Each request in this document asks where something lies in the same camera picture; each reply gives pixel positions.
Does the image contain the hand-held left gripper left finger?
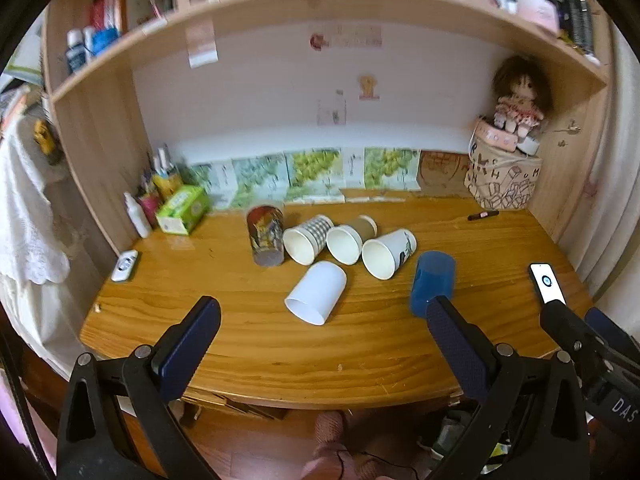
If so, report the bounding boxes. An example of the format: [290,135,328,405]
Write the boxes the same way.
[57,296,222,480]

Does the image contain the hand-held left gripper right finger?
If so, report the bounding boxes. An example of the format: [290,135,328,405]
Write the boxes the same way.
[425,296,592,480]

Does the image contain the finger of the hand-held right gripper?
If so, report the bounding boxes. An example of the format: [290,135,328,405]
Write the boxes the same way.
[540,300,617,402]
[584,307,640,362]

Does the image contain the blue plastic cup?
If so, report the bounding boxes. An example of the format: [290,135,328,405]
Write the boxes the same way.
[410,250,457,319]

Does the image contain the plain white paper cup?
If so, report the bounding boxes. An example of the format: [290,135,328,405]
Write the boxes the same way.
[284,260,347,327]

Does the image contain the white picture-printed paper cup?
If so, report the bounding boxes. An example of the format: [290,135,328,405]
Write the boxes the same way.
[361,228,418,281]

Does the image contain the red printed paper cup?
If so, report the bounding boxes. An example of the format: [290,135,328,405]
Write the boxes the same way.
[246,204,286,267]

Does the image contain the brown paper cup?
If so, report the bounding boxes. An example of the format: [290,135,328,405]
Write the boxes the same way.
[326,215,379,265]

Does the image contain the checkered paper cup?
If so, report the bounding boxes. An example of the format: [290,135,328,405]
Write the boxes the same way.
[283,214,335,265]

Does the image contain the black smartphone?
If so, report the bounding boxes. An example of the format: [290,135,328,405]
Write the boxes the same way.
[528,262,568,306]

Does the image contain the small white remote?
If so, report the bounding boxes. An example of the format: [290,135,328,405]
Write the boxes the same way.
[110,249,140,284]

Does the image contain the green tissue box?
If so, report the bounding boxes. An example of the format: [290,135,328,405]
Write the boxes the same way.
[155,184,211,236]

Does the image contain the white spray bottle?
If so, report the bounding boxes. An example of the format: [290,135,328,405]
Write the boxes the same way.
[123,192,153,239]

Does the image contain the pink pen holder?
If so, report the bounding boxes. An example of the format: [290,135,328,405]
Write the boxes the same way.
[139,170,162,228]

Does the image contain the green landscape card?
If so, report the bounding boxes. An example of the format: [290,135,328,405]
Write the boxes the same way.
[363,147,419,192]
[285,148,346,202]
[232,154,291,207]
[189,162,236,208]

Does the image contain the yellow pen holder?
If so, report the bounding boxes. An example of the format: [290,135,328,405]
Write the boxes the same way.
[152,146,183,202]

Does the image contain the pink fuzzy slipper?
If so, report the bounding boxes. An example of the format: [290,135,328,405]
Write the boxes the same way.
[309,409,382,480]

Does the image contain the brown drawing card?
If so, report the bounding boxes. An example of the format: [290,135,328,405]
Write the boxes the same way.
[417,149,469,197]

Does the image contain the patterned beige storage box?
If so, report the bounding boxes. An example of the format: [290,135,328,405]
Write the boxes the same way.
[464,116,544,211]

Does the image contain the narrow white card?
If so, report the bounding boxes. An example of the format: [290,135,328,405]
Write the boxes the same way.
[343,149,366,191]

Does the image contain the white lace cloth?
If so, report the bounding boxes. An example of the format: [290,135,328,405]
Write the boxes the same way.
[0,125,71,286]

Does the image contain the pink flat box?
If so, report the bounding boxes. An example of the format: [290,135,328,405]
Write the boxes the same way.
[477,117,521,152]

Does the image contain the wooden desk hutch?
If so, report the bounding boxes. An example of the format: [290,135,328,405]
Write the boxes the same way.
[41,0,612,261]

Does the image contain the yellow toy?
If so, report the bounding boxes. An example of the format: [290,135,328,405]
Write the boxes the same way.
[33,119,56,154]

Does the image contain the brown-haired rag doll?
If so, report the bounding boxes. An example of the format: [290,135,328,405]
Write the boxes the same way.
[492,54,554,137]

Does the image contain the yellow bear sticker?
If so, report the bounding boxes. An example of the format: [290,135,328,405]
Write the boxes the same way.
[357,74,381,101]

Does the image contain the pink paper note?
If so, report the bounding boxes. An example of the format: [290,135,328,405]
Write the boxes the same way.
[184,24,220,69]

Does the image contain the blue-capped bottles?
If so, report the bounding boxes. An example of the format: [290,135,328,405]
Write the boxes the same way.
[66,26,121,74]

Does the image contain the row of books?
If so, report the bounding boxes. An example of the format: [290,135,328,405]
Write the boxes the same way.
[89,0,176,36]
[487,0,602,63]

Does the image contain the thin black cable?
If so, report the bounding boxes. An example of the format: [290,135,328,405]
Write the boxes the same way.
[334,449,422,480]

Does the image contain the pale wall drawing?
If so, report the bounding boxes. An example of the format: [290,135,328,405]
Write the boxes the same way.
[317,89,347,126]

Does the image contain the pink wall sticker strip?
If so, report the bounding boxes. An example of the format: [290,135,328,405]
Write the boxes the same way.
[309,24,384,52]

